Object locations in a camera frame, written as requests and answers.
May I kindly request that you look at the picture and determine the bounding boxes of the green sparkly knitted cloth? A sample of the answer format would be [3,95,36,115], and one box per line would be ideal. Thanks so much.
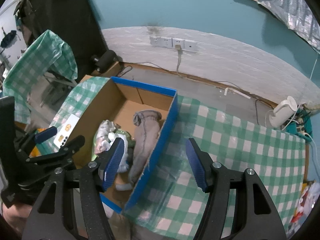
[116,129,136,148]

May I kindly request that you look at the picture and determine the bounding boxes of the silver foil sheet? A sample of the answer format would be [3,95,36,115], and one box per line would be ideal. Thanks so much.
[257,0,319,52]

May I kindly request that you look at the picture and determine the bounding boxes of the blue cardboard box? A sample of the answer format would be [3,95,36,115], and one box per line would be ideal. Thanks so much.
[53,76,179,214]

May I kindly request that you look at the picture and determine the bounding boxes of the light green cloth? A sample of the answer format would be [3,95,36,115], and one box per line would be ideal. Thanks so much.
[91,153,99,161]

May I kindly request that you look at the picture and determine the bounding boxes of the green checkered tablecloth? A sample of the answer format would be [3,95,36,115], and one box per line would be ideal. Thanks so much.
[37,76,307,239]

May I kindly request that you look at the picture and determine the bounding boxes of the white blue plastic bag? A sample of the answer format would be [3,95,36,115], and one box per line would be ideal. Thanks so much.
[107,132,128,173]

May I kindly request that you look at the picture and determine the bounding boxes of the grey plug cable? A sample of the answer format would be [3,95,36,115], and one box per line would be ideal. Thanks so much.
[175,45,185,74]

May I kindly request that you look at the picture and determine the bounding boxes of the white red plastic bag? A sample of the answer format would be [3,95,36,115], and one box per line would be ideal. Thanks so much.
[286,181,319,239]

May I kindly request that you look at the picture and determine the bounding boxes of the teal basket with power strip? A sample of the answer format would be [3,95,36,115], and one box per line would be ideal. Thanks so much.
[285,109,312,142]

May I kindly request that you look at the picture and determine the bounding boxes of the white electric kettle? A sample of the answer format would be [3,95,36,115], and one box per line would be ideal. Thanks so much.
[268,96,298,128]

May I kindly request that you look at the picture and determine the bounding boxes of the checkered covered chair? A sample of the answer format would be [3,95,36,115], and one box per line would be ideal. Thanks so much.
[3,30,78,124]

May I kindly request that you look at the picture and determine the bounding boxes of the black hanging coat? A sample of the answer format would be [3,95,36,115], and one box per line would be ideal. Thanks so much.
[14,0,107,80]

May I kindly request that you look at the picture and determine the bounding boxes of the black and white sock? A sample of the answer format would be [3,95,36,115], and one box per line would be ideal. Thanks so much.
[115,148,137,191]

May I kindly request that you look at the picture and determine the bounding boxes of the white wall socket row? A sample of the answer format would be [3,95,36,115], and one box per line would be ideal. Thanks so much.
[150,36,198,52]

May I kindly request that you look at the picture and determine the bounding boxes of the person left hand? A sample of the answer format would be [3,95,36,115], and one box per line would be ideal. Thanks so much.
[2,203,33,237]

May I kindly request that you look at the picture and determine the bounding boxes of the clear plastic bag bundle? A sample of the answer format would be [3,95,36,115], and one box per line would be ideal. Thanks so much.
[92,120,117,154]

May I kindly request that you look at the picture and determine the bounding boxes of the grey brown trousers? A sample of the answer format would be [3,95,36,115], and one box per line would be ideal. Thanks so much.
[128,110,162,185]

